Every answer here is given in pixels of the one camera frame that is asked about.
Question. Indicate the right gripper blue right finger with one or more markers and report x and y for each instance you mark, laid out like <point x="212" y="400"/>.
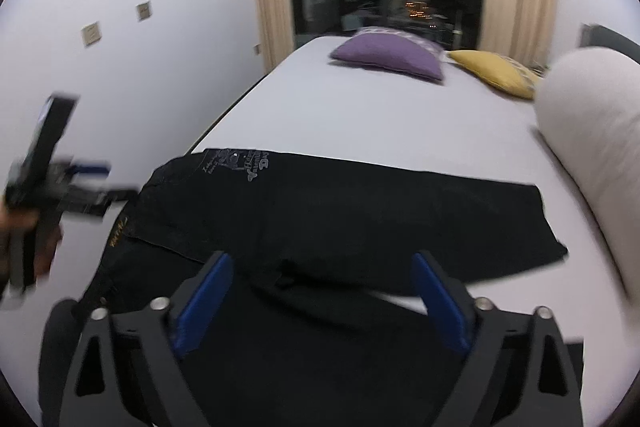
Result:
<point x="448" y="304"/>

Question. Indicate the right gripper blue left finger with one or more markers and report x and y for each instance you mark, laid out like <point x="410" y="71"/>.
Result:
<point x="197" y="301"/>

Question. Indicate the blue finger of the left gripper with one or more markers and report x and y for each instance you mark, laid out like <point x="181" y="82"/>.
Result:
<point x="90" y="169"/>

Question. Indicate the black denim pants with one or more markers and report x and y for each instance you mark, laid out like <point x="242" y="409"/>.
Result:
<point x="307" y="335"/>

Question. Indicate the person's left hand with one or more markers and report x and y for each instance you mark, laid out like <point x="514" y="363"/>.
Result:
<point x="13" y="221"/>

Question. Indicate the yellow cushion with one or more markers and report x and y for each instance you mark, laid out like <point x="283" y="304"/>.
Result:
<point x="499" y="72"/>

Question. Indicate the rolled beige duvet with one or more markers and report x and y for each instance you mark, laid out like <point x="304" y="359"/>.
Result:
<point x="587" y="110"/>

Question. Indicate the purple cushion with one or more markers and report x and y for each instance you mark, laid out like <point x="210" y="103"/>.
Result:
<point x="392" y="50"/>

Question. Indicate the dark grey headboard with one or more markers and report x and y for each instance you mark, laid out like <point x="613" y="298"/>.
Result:
<point x="602" y="37"/>

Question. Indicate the lower wall switch plate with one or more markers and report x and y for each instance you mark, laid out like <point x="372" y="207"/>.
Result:
<point x="91" y="34"/>

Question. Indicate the wall switch plate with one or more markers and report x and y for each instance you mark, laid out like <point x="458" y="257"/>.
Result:
<point x="144" y="10"/>
<point x="91" y="34"/>

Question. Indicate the upper wall switch plate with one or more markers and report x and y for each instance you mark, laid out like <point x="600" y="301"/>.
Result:
<point x="144" y="10"/>

